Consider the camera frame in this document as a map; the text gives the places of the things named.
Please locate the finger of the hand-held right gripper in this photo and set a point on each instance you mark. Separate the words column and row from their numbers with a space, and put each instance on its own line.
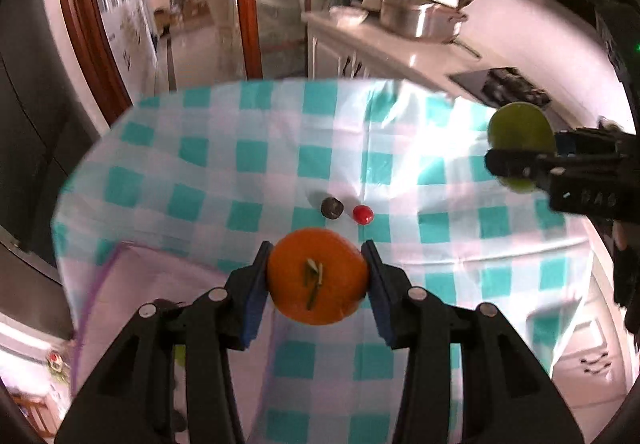
column 520, row 163
column 570, row 142

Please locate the white counter cabinet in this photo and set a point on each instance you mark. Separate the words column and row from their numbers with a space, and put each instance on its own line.
column 380, row 49

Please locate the metal pot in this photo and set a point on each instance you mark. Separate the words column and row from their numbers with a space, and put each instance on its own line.
column 420, row 19

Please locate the teal white checked tablecloth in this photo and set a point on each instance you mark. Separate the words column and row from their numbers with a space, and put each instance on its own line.
column 280, row 154

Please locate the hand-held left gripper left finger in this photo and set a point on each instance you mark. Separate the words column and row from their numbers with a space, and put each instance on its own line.
column 255, row 296

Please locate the red cherry tomato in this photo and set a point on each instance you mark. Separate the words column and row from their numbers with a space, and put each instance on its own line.
column 362, row 214

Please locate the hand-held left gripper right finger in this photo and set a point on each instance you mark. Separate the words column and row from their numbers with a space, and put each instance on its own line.
column 381, row 296

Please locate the small green tomato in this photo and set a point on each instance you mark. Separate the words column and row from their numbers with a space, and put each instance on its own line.
column 520, row 129

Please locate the white bowl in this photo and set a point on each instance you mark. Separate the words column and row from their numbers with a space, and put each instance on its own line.
column 347, row 14

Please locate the small dark water chestnut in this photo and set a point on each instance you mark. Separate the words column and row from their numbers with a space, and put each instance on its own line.
column 331, row 207

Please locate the white plastic stool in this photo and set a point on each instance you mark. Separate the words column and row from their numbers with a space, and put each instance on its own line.
column 595, row 349

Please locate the black cooktop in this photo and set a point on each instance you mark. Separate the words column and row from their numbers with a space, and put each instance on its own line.
column 500, row 84

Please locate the orange mandarin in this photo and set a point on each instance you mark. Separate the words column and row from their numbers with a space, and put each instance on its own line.
column 295, row 294

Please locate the grey refrigerator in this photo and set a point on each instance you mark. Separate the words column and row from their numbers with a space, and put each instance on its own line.
column 25, row 124

